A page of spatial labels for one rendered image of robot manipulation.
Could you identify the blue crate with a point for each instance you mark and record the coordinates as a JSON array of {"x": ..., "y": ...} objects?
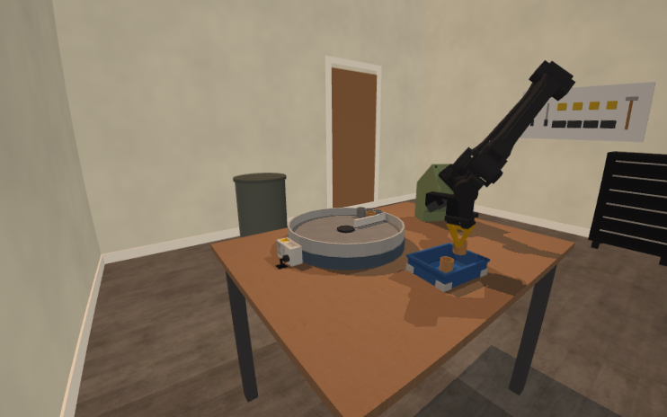
[{"x": 445, "y": 281}]

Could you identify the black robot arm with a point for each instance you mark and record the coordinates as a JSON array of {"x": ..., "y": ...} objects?
[{"x": 489, "y": 159}]

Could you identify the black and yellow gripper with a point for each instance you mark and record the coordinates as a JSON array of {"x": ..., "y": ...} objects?
[{"x": 466, "y": 219}]

